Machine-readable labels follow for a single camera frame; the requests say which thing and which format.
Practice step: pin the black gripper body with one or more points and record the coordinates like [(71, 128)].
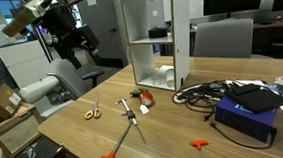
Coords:
[(61, 27)]

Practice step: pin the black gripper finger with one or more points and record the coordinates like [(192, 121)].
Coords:
[(90, 39), (74, 58)]

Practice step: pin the red plush toy with tag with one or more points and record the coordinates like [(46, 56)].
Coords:
[(146, 98)]

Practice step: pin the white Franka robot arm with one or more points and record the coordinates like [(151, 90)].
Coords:
[(34, 6)]

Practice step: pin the white partition cabinet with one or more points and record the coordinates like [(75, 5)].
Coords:
[(23, 63)]

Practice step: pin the white open shelf cabinet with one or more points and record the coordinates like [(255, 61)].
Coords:
[(182, 36)]

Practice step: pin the grey office chair with armrest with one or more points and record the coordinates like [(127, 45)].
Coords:
[(68, 77)]

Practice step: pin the grey door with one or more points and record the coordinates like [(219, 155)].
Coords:
[(105, 18)]

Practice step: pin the white cylindrical cushion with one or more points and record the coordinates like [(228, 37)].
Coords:
[(37, 89)]

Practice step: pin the black box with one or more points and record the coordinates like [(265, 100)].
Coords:
[(157, 32)]

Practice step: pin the clear plastic cup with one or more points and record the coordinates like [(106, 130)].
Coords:
[(155, 79)]

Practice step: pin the digital caliper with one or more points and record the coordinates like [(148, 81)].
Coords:
[(130, 115)]

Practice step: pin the brown cardboard box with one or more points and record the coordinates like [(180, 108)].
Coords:
[(2, 98)]

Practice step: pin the white paper roll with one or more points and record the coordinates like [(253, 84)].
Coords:
[(166, 74)]

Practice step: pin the wooden side table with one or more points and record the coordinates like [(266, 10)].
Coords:
[(15, 131)]

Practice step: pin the blue cardboard box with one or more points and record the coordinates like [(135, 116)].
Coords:
[(244, 122)]

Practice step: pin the black fabric pouch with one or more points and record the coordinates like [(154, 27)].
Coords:
[(256, 99)]

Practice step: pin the yellow wrist camera mount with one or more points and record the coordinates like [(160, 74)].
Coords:
[(17, 24)]

